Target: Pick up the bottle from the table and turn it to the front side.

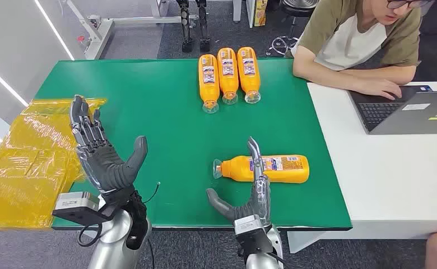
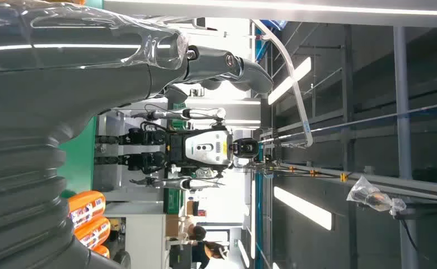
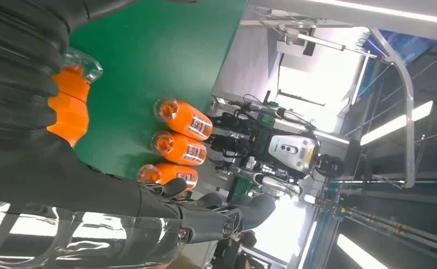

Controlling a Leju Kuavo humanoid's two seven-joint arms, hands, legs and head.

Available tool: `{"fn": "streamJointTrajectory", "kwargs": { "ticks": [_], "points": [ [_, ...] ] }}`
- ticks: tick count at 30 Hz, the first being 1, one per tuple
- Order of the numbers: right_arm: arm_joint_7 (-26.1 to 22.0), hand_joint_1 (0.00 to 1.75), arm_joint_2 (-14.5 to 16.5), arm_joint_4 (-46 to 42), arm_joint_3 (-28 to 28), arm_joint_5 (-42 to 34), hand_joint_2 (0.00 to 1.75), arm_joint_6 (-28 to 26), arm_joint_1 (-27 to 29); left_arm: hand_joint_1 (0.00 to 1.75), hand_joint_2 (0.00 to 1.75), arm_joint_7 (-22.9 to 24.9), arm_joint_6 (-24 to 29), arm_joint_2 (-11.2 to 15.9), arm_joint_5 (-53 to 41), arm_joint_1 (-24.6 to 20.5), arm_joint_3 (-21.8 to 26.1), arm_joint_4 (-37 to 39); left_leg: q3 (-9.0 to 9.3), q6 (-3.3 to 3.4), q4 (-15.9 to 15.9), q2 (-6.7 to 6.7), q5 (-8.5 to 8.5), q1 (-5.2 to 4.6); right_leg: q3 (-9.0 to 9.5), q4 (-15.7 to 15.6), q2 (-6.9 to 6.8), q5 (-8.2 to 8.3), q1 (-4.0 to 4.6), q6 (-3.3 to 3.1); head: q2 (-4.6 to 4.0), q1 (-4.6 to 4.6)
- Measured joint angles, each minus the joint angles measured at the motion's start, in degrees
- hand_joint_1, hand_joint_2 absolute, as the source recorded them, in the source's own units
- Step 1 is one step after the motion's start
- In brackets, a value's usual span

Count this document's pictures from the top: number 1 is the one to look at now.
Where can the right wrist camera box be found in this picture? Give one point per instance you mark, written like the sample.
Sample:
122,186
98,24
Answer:
249,226

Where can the white desk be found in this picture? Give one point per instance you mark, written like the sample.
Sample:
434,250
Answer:
389,178

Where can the orange juice bottle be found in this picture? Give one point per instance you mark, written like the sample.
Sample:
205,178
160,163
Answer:
249,81
209,89
285,170
227,83

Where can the black stool chrome base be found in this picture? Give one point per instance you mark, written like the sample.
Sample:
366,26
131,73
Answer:
296,7

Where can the white metal frame stand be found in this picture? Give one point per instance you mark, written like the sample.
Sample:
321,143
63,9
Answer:
101,33

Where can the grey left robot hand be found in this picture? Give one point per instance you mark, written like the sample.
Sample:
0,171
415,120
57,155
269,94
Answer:
105,167

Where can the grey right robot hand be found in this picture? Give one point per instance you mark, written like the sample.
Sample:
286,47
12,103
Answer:
261,202

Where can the yellow taped cardboard box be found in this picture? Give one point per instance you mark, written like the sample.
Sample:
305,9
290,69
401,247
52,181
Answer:
29,167

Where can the white furniture post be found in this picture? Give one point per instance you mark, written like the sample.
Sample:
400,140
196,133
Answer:
237,11

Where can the yellow printed carton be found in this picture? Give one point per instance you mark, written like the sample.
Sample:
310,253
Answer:
260,13

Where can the dark grey laptop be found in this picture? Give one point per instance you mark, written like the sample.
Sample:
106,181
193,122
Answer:
407,120

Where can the black robot leg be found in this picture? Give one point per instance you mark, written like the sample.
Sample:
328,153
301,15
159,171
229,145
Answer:
186,26
203,26

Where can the green table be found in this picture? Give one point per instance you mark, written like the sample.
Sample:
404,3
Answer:
166,122

